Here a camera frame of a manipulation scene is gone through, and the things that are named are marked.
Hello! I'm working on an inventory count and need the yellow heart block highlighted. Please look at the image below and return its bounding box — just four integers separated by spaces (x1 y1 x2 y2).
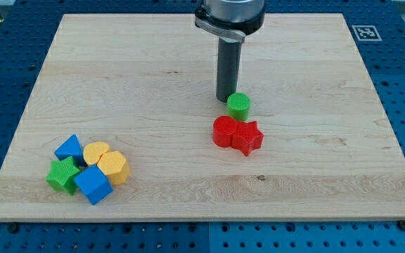
83 142 111 166

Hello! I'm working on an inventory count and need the green cylinder block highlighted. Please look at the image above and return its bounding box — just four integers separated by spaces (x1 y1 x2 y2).
226 93 250 121

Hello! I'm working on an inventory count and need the white fiducial marker tag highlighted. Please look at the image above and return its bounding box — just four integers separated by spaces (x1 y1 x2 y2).
352 25 382 41

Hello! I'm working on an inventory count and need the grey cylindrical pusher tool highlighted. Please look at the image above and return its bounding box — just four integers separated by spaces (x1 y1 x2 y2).
216 37 242 103

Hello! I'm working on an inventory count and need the yellow hexagon block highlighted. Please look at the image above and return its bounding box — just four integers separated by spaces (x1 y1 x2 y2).
97 151 130 186

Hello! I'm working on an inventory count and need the green star block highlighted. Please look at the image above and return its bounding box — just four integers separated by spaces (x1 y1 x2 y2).
45 156 80 196

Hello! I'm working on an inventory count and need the light wooden board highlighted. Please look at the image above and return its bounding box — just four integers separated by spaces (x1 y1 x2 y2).
0 13 405 222

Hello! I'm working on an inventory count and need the blue cube block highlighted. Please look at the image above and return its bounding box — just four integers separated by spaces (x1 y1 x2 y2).
73 165 113 205

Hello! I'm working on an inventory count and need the red star block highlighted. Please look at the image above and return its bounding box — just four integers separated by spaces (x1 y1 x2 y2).
231 121 264 156

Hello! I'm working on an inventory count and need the red cylinder block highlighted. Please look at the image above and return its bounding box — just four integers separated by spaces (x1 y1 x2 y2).
212 115 238 148

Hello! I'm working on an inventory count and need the blue triangle block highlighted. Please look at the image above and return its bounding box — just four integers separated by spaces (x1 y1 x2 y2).
54 134 86 167

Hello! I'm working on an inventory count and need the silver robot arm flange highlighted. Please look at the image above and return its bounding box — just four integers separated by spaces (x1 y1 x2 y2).
194 0 266 44

